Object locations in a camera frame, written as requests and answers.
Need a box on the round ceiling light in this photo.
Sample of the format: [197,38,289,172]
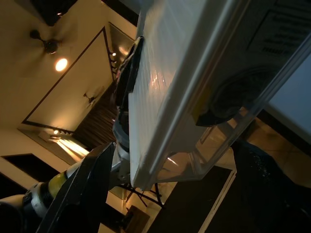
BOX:
[54,57,69,72]

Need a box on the white lidded food container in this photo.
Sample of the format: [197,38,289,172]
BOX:
[128,0,311,190]

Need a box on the dark ceiling fan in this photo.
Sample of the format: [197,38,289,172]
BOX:
[83,87,104,105]
[29,28,64,55]

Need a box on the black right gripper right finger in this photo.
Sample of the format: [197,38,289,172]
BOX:
[232,140,311,233]

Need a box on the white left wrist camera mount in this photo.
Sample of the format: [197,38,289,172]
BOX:
[110,114,133,187]

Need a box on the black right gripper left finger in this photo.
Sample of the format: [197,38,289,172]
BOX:
[36,142,115,233]

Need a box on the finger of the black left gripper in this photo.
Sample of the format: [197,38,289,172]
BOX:
[126,35,144,81]

